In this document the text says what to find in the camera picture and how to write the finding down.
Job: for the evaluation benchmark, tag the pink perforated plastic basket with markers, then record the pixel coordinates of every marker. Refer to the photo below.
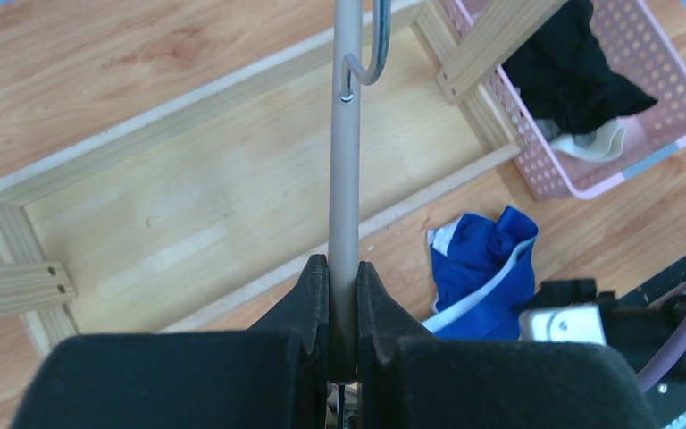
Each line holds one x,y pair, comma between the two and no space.
637,48

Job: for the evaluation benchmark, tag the wooden hanger holding blue underwear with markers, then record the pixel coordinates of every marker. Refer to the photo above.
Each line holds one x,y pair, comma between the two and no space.
349,76

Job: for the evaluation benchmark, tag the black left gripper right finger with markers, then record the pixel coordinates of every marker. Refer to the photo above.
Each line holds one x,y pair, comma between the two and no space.
409,378

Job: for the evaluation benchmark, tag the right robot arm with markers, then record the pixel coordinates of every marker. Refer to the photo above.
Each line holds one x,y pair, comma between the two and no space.
647,326

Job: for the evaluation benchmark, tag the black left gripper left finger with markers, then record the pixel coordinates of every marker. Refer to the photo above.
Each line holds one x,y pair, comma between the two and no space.
270,375

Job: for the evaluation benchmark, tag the grey underwear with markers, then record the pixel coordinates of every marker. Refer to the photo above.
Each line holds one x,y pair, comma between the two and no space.
600,146

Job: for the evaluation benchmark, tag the blue underwear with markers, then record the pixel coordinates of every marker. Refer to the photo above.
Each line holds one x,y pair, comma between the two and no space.
483,275

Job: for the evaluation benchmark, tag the wooden clothes rack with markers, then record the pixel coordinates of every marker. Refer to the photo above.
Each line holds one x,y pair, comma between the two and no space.
175,217

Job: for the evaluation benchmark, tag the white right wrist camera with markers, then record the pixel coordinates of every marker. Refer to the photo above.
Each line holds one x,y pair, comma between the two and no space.
579,323

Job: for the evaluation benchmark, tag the black underwear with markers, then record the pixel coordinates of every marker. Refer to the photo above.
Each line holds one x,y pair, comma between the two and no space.
563,75

